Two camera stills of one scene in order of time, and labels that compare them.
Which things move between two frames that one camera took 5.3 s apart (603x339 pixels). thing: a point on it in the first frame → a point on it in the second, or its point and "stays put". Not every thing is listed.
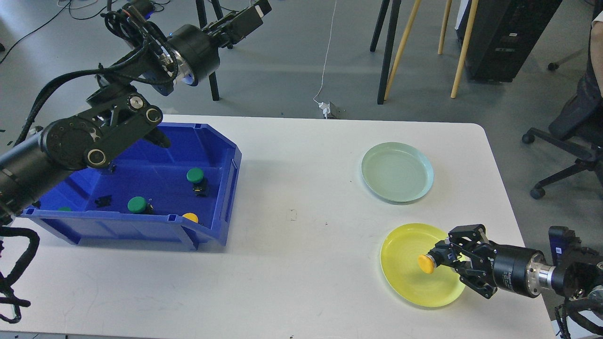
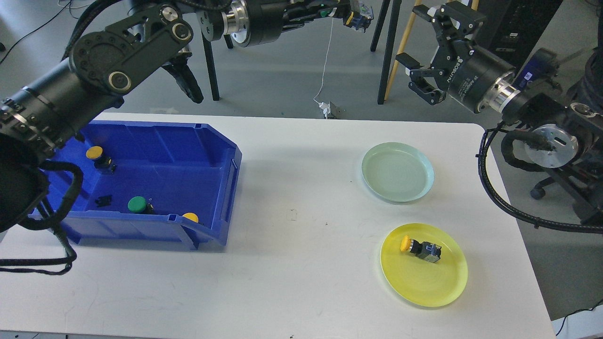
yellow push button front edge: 191,216 stays put
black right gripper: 521,270 → 474,76
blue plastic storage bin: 183,193 stays put
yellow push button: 427,263 → 424,250
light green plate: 397,172 stays put
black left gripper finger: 235,34 → 298,21
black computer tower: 503,34 stays put
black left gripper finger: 263,6 → 316,5
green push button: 200,184 → 356,13
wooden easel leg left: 414,13 stays put
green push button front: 137,204 stays put
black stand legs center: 383,12 stays put
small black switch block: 103,201 stays put
